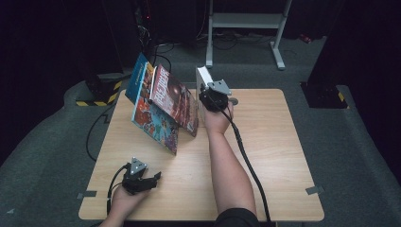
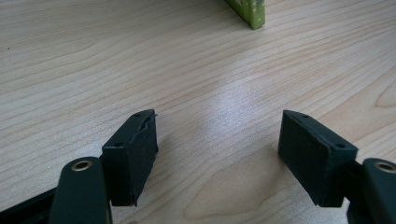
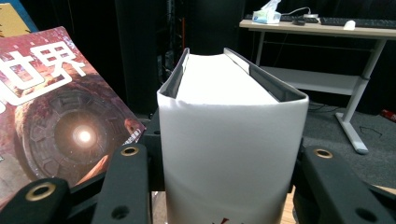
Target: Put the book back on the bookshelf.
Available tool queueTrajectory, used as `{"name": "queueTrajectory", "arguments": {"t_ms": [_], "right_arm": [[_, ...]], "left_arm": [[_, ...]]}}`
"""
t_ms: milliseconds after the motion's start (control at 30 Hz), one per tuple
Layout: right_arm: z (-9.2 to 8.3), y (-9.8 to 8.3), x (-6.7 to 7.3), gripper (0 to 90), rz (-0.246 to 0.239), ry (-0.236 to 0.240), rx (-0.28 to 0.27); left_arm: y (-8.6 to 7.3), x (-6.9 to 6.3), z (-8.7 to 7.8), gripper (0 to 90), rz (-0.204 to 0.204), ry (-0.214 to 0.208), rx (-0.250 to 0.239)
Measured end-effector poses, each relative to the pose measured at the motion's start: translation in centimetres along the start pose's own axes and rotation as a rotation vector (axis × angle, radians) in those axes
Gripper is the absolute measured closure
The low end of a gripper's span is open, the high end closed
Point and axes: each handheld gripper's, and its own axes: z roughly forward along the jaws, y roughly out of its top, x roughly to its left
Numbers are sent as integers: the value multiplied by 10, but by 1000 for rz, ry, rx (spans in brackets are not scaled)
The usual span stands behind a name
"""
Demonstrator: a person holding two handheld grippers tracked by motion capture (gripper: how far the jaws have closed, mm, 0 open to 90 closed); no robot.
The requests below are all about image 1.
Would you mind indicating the white book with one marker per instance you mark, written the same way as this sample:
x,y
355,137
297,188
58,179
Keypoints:
x,y
204,74

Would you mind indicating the white metal stand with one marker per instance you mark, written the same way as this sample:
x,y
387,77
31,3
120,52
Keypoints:
x,y
246,20

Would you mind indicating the person's right hand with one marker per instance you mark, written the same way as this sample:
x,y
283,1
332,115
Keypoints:
x,y
217,121

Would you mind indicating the small red floor object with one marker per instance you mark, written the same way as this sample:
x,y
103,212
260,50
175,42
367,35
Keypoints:
x,y
305,38

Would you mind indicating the black yellow striped base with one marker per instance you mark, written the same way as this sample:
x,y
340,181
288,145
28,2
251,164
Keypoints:
x,y
324,96
101,94

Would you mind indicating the small floor tape scrap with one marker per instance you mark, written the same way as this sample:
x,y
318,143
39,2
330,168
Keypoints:
x,y
11,211

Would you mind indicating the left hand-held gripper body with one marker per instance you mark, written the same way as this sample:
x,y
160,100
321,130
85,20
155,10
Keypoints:
x,y
134,179

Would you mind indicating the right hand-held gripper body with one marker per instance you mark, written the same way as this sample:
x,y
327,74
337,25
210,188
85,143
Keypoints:
x,y
216,99

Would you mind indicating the clear acrylic book rack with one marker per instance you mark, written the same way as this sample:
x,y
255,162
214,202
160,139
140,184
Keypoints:
x,y
200,119

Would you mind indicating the person's left hand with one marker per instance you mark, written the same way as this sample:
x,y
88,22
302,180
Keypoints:
x,y
124,203

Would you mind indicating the person's black sleeve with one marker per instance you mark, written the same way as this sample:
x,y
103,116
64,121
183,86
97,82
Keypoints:
x,y
238,219

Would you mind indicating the grey table grommet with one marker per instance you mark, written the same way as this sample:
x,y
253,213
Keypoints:
x,y
235,101

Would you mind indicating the dark blue picture book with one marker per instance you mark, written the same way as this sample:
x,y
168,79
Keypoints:
x,y
136,78

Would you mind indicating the black computer tower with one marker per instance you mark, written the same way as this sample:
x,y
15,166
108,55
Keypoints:
x,y
145,31

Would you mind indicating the grey tape piece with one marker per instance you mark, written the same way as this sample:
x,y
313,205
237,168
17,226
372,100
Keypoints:
x,y
84,195
314,190

